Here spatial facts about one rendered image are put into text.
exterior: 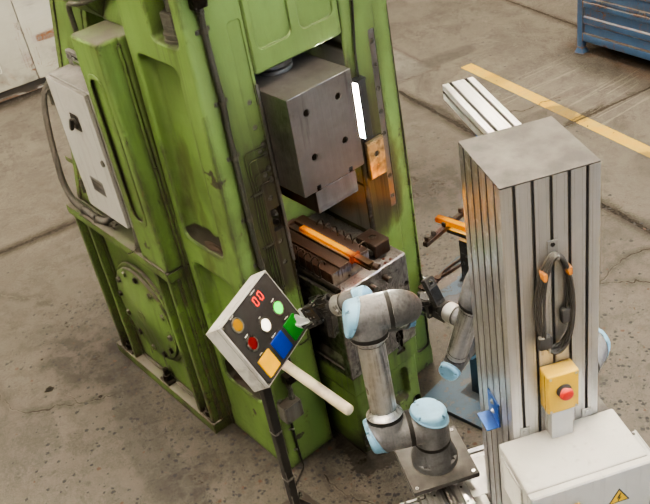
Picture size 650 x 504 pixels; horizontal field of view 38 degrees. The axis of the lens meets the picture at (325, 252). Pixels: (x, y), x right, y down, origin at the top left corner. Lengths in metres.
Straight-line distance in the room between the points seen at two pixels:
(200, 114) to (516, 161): 1.38
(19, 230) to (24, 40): 2.41
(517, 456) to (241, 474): 2.01
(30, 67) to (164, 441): 4.77
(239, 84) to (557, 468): 1.67
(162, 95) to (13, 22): 5.02
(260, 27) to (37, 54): 5.45
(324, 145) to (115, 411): 2.04
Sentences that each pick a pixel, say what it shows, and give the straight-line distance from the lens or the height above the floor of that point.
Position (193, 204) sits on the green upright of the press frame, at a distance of 3.78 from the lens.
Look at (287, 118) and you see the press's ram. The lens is 3.30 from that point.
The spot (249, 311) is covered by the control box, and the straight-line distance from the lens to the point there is 3.30.
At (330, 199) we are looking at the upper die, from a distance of 3.53.
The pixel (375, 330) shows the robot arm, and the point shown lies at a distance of 2.76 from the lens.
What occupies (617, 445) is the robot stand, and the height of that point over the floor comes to 1.23.
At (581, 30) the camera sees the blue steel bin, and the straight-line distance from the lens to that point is 7.50.
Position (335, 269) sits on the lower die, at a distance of 3.71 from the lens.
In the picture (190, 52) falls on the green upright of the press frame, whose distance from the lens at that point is 3.16.
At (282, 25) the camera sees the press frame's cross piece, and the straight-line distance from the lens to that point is 3.37.
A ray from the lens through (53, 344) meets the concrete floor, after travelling 5.46.
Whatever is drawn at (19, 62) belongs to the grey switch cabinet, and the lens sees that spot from 8.61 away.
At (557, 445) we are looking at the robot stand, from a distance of 2.61.
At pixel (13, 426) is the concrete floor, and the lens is 5.05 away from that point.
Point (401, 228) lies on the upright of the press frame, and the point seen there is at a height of 0.85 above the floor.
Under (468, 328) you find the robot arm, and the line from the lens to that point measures 3.16.
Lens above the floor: 3.16
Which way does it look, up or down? 35 degrees down
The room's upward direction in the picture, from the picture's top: 11 degrees counter-clockwise
